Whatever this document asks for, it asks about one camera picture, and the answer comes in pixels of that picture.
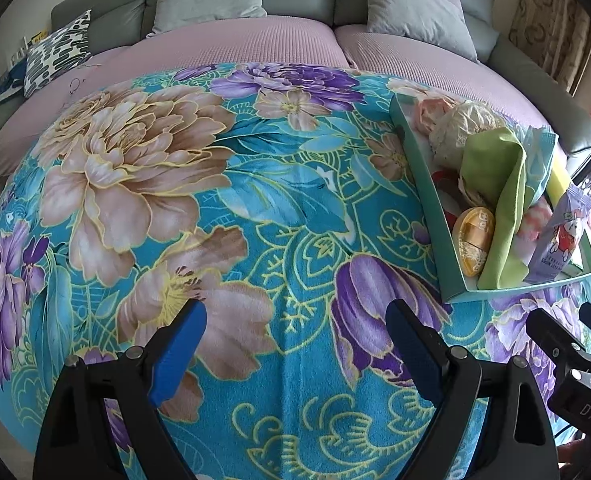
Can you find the pink white striped cloth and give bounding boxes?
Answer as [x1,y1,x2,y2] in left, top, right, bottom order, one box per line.
[517,196,553,246]

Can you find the beige lace scrunchie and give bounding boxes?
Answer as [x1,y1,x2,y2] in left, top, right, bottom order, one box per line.
[429,101,507,171]

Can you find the pink fuzzy scrunchie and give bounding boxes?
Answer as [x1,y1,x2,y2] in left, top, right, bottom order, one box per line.
[413,96,458,136]

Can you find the red tape roll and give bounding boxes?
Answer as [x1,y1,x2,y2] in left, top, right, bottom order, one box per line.
[431,169,467,210]

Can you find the purple snack packet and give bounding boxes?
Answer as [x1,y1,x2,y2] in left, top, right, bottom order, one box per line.
[525,183,591,284]

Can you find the yellow round tin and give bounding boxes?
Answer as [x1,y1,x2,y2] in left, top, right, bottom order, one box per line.
[452,207,495,278]

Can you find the yellow sponge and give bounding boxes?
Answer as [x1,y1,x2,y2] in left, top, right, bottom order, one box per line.
[546,151,571,207]

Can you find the teal white storage tray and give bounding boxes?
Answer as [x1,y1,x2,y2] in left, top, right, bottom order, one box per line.
[390,94,591,304]

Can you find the green cloth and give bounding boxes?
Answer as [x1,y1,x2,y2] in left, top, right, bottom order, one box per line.
[459,128,527,290]

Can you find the light blue cloth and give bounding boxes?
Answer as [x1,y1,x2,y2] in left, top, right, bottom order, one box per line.
[515,125,558,209]

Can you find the floral teal blanket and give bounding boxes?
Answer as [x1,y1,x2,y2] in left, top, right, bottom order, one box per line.
[0,63,591,479]

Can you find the beige patterned curtain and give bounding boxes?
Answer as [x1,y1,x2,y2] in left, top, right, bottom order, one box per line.
[509,0,591,94]

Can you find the blue white cushion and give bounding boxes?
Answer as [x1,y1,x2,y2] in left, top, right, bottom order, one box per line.
[0,58,26,105]

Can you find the grey pink right cushion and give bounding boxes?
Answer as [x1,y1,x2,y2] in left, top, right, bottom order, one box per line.
[366,0,478,62]

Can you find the black white patterned cushion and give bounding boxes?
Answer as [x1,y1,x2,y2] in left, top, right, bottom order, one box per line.
[23,10,92,99]

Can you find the grey sofa pink cover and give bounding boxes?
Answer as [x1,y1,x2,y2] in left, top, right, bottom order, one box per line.
[0,0,591,177]

